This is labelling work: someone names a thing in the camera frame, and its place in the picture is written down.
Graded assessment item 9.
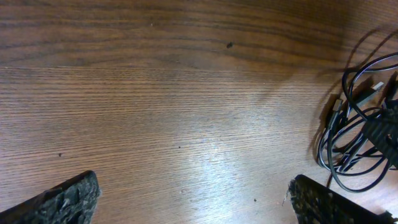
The black cable bundle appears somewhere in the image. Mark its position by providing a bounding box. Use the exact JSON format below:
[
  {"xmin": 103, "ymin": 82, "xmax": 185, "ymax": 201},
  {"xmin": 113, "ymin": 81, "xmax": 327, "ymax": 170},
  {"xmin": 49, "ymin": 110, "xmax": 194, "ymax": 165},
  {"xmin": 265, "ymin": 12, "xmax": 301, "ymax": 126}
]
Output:
[{"xmin": 315, "ymin": 51, "xmax": 398, "ymax": 194}]

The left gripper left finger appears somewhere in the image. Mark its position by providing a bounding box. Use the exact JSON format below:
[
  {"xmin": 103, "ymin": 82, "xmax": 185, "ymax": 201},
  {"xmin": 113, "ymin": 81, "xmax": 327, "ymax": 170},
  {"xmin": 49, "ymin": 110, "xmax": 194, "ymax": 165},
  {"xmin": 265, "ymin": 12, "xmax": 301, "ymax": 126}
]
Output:
[{"xmin": 1, "ymin": 170, "xmax": 101, "ymax": 224}]

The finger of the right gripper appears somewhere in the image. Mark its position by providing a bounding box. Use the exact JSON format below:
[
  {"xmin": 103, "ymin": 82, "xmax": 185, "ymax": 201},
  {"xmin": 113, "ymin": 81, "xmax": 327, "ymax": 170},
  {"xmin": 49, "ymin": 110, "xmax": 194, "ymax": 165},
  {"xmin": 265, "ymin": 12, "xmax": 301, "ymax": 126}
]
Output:
[{"xmin": 362, "ymin": 107, "xmax": 397, "ymax": 168}]

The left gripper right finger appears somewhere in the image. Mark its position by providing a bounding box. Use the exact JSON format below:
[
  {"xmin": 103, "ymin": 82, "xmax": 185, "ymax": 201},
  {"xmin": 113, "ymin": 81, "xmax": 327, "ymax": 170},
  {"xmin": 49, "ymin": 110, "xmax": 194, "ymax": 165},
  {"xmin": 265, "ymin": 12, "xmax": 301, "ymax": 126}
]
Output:
[{"xmin": 289, "ymin": 174, "xmax": 395, "ymax": 224}]

